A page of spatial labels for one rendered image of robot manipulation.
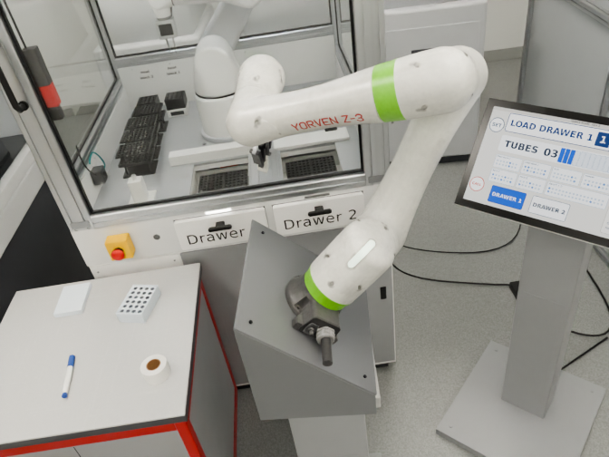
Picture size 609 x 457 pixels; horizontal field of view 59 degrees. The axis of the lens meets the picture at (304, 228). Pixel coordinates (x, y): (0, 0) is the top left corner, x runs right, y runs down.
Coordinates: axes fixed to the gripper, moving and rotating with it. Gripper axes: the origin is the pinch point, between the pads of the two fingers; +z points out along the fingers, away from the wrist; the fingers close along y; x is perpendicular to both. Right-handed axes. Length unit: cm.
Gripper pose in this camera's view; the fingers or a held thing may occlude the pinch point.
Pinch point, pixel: (263, 163)
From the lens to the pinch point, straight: 158.0
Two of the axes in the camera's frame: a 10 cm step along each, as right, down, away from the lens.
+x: 9.4, 3.3, -1.1
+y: -3.4, 8.2, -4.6
